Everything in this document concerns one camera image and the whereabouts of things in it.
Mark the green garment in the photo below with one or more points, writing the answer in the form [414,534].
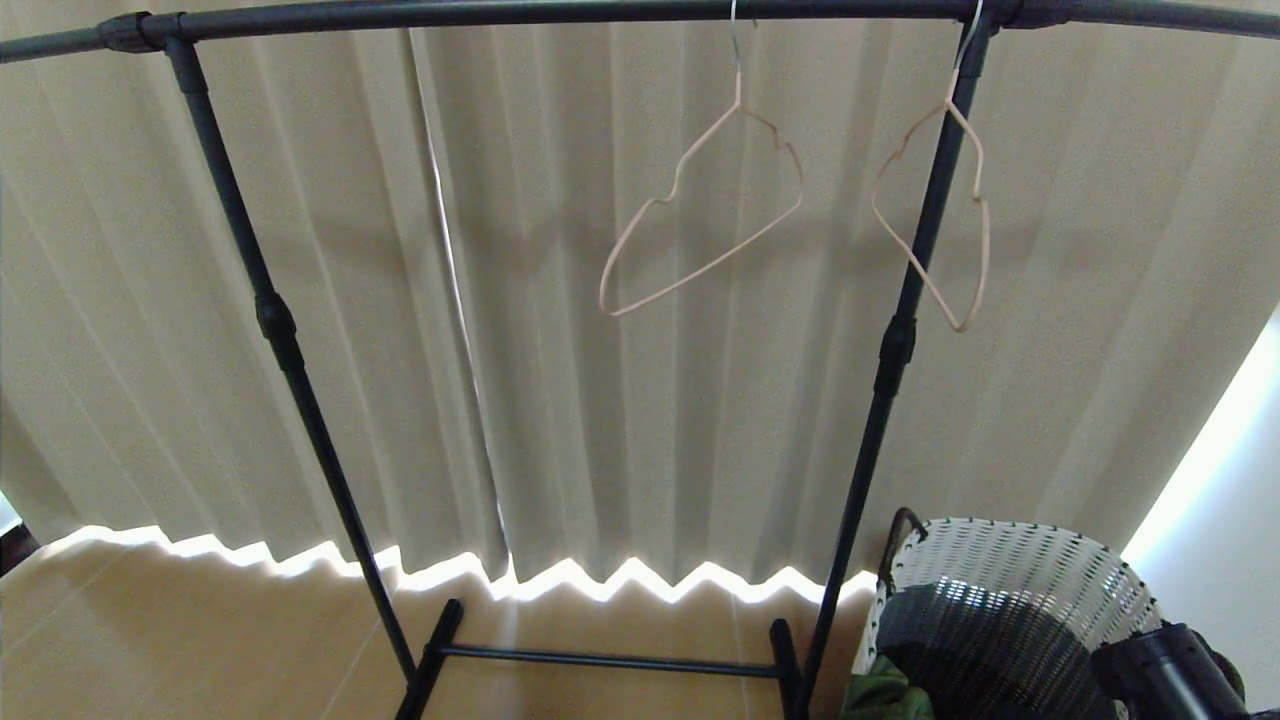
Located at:
[880,695]

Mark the beige curtain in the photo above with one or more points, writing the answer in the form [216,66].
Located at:
[620,420]

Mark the white laundry basket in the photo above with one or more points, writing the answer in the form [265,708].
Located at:
[1030,560]

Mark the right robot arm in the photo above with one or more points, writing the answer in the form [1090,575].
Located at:
[1160,670]

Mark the pink clothes hanger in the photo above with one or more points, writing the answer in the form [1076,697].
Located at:
[706,134]
[984,260]

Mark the black clothes rack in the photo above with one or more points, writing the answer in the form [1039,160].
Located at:
[600,12]

